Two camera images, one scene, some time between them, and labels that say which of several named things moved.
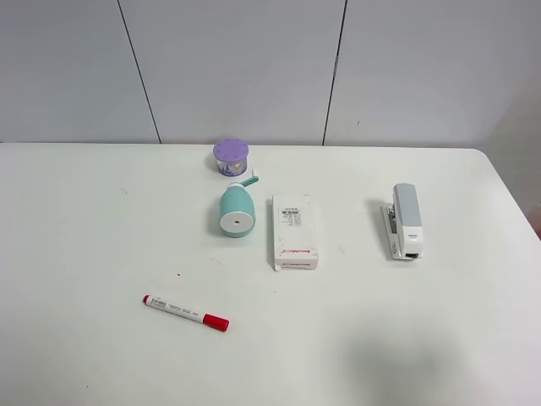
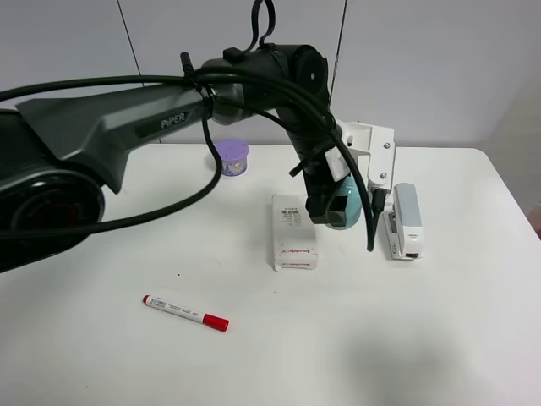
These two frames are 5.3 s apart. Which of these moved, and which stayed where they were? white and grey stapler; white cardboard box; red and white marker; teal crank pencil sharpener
Moved: teal crank pencil sharpener
Stayed: red and white marker; white cardboard box; white and grey stapler
